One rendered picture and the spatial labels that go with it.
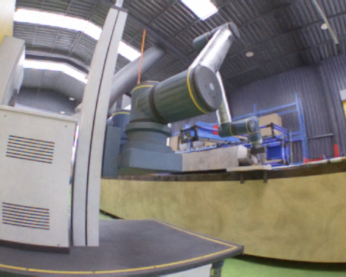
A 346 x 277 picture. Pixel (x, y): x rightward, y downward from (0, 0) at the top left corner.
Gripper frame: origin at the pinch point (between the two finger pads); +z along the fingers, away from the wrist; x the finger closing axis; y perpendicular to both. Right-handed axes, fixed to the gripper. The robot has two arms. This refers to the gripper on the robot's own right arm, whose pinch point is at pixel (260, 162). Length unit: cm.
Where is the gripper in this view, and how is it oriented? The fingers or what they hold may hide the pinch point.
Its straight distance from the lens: 170.9
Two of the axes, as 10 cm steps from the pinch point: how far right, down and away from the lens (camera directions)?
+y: 6.9, -2.5, 6.8
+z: 2.9, 9.6, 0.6
